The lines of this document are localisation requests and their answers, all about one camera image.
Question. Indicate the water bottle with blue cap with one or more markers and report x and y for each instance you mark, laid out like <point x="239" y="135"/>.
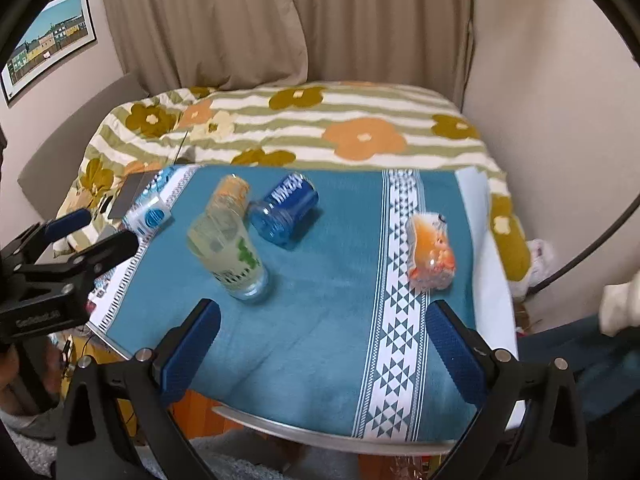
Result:
<point x="150" y="212"/>

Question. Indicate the teal patterned tablecloth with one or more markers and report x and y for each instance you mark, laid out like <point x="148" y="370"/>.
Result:
<point x="325" y="320"/>

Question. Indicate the floral striped blanket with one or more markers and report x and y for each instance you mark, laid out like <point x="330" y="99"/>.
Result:
<point x="310" y="125"/>

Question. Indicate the orange snack packet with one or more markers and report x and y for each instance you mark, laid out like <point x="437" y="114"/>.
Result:
<point x="430" y="255"/>

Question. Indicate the orange-label plastic bottle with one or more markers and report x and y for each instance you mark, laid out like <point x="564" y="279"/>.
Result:
<point x="231" y="192"/>

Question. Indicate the person's left hand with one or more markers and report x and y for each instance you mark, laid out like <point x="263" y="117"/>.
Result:
<point x="54" y="365"/>

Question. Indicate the beige curtain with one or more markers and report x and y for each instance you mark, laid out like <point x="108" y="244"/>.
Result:
<point x="300" y="20"/>

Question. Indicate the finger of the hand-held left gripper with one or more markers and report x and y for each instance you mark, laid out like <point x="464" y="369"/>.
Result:
<point x="67" y="223"/>
<point x="107" y="252"/>

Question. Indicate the dark blue pants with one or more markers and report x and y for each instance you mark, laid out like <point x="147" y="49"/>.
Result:
<point x="580" y="360"/>

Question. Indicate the grey bed headboard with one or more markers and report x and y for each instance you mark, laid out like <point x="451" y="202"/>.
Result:
<point x="65" y="135"/>

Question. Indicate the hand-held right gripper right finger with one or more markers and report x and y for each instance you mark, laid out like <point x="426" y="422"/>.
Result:
<point x="456" y="355"/>

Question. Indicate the clear green-label plastic bottle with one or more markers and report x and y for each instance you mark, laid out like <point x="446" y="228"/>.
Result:
<point x="230" y="255"/>

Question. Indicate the black phone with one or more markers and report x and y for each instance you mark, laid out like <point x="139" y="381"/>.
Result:
<point x="131" y="192"/>

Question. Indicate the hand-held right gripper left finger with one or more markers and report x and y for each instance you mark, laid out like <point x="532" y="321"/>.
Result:
<point x="189" y="347"/>

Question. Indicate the framed wall poster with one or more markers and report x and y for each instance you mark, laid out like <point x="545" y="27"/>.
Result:
<point x="47" y="45"/>

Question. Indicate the white sock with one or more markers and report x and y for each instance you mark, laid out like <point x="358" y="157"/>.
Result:
<point x="622" y="305"/>

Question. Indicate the white crumpled cloth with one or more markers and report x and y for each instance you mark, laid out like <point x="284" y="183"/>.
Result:
<point x="537" y="265"/>

